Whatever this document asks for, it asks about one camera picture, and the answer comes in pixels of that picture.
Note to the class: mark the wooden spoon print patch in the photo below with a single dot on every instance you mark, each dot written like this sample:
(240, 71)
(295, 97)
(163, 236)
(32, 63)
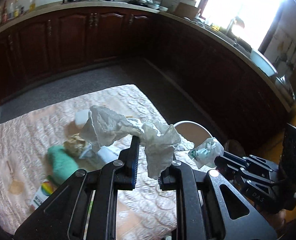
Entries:
(16, 187)

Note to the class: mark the small clear plastic wrapper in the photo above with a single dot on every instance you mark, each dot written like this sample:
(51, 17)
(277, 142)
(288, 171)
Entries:
(206, 153)

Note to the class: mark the white round trash bin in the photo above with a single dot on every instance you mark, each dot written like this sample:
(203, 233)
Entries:
(192, 131)

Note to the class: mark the red sauce bottle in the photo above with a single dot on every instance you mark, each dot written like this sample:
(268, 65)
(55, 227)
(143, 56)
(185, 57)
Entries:
(4, 13)

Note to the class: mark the cardboard box on counter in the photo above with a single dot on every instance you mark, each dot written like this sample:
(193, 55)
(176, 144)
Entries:
(184, 10)

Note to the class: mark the white basin on counter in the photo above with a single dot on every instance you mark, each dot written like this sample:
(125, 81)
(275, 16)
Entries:
(261, 62)

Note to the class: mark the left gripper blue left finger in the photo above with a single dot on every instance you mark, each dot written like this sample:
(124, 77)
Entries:
(84, 206)

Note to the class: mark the green crumpled cloth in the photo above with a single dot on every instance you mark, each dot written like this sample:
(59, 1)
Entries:
(63, 165)

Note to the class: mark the yellow oil bottle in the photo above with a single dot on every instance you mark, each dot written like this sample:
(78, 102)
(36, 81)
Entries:
(32, 5)

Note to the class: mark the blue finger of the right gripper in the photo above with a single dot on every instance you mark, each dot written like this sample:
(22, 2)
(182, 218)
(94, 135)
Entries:
(244, 177)
(252, 164)

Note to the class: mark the beige lace tablecloth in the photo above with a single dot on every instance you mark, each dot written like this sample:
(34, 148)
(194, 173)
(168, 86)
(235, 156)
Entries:
(146, 212)

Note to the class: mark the white foam block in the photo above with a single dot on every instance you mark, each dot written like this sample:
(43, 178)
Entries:
(81, 118)

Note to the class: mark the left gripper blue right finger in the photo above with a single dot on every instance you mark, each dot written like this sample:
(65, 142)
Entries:
(209, 207)

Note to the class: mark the sink faucet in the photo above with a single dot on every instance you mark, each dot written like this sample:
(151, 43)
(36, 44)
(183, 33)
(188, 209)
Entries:
(235, 27)

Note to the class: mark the rainbow logo medicine box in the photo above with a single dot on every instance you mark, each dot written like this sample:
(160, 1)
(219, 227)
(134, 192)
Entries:
(44, 191)

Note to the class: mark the white plastic bag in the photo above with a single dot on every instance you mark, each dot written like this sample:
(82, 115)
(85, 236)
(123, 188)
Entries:
(104, 126)

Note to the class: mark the beige paper ball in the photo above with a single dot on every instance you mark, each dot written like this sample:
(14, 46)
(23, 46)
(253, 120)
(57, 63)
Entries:
(74, 145)

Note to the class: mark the dark wooden base cabinets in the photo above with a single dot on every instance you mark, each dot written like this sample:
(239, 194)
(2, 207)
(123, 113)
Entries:
(239, 96)

